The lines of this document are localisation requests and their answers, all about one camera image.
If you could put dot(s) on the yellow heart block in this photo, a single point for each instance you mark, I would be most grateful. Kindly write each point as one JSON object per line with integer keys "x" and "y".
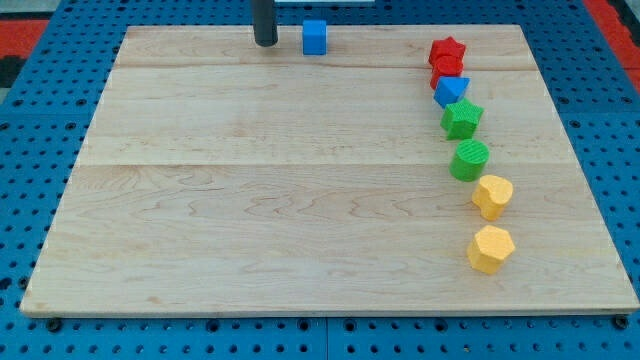
{"x": 492, "y": 195}

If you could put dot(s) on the blue cube block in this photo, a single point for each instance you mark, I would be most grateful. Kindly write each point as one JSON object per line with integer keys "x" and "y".
{"x": 314, "y": 37}

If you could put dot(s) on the yellow hexagon block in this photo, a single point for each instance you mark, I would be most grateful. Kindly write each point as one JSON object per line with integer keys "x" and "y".
{"x": 490, "y": 247}

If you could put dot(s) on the red cylinder block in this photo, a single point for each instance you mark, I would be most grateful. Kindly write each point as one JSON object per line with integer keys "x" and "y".
{"x": 448, "y": 66}

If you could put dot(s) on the red star block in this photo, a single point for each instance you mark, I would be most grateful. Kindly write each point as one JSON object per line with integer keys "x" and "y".
{"x": 446, "y": 47}

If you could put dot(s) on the green cylinder block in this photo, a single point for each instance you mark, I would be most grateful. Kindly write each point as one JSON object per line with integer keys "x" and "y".
{"x": 469, "y": 160}

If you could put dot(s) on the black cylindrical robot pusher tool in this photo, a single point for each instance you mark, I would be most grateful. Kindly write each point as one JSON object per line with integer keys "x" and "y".
{"x": 264, "y": 22}

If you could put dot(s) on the light wooden board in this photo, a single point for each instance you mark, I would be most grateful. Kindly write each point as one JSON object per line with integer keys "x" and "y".
{"x": 221, "y": 179}

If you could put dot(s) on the green star block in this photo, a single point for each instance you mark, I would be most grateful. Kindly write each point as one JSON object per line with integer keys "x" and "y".
{"x": 460, "y": 119}

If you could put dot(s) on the blue triangle block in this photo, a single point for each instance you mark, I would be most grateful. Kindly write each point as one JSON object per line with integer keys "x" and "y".
{"x": 450, "y": 90}

